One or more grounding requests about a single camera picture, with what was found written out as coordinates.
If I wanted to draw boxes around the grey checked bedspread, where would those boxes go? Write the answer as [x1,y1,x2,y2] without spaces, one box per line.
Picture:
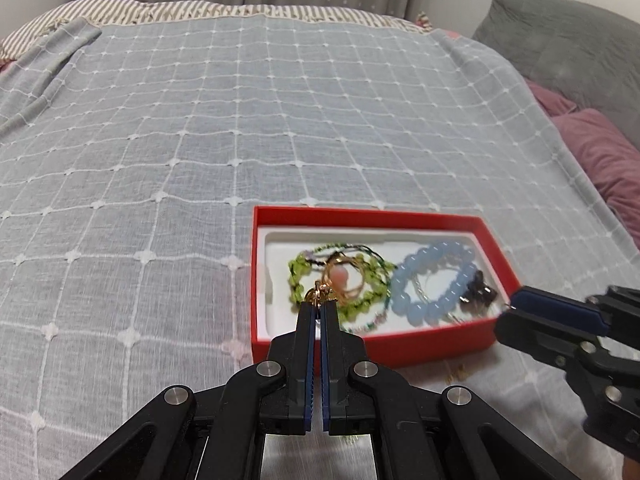
[0,10,640,480]

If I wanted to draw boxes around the striped bed sheet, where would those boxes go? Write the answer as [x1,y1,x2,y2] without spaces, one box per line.
[0,0,431,61]

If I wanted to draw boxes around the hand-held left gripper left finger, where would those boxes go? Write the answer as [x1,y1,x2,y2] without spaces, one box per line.
[57,302,321,480]

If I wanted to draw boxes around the thin multicolour bead strand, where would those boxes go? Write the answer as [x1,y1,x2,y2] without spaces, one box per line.
[300,242,401,335]

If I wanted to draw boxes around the dark bead bracelet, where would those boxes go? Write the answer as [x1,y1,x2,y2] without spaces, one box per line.
[459,270,500,313]

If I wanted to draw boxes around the light blue bead bracelet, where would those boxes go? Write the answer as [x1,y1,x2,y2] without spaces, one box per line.
[389,241,478,326]

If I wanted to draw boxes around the grey pillow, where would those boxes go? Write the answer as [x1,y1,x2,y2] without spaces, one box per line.
[472,0,640,141]

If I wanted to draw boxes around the pink pillow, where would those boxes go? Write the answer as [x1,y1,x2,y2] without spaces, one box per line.
[522,79,640,253]

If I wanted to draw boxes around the red box with white insert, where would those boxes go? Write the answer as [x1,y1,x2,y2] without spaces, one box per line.
[250,205,523,368]

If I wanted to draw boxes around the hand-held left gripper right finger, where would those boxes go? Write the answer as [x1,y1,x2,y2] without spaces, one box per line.
[320,301,583,480]

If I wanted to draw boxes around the clear small-bead bracelet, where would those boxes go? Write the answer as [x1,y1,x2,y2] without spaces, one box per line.
[415,255,473,323]

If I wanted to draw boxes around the green bead bracelet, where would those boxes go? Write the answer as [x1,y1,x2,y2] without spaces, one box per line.
[286,252,393,323]

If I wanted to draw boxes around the gold rings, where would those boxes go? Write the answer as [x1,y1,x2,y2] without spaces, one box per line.
[302,255,373,311]

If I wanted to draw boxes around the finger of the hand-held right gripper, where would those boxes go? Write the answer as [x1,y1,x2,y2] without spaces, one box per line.
[495,310,601,375]
[510,286,612,337]

